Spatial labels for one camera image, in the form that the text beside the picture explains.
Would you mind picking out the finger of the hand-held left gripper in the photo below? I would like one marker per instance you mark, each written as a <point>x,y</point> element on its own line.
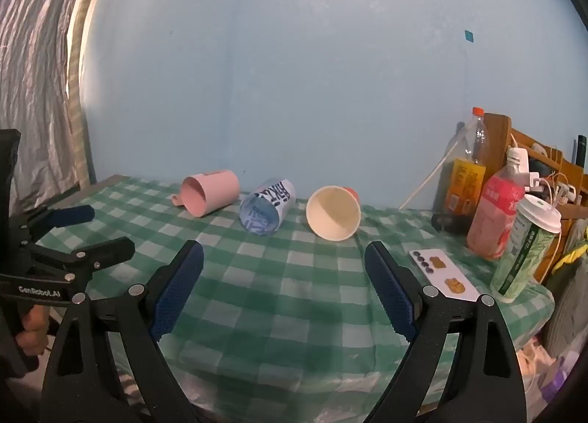
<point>69,216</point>
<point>103,252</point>

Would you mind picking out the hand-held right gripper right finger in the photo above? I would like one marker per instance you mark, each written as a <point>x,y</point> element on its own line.
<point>390,287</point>

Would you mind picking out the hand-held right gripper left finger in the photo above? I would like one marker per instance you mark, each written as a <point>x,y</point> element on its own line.
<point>177,287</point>

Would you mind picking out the orange paper cup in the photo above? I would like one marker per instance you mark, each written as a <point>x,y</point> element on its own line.
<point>333,214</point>

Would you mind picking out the pink plastic cup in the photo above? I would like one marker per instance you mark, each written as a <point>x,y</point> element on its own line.
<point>209,192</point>

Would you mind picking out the blue printed paper cup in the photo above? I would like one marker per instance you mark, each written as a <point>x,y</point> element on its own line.
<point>266,212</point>

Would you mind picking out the green drink cup with lid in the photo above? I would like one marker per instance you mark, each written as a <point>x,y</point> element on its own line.
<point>523,246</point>

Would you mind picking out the person's left hand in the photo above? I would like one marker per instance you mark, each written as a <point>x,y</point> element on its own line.
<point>32,329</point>

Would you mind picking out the white card with stickers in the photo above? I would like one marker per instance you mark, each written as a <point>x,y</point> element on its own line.
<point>443,272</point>

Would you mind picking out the green checkered tablecloth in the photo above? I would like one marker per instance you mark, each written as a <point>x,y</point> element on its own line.
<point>285,285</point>

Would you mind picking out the pink drink bottle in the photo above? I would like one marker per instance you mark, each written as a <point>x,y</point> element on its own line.
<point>494,216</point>

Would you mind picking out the orange soda bottle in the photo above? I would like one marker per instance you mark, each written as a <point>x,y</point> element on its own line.
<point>467,175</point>

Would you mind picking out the grey curtain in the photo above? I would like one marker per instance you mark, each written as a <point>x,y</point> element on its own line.
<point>39,74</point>

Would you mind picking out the white power strip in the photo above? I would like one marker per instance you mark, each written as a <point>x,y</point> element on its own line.
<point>553,186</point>

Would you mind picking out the wooden shelf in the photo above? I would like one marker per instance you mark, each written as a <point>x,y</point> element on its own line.
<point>542,166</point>

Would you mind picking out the blue wall sticker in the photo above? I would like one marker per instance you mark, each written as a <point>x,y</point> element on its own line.
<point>469,36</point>

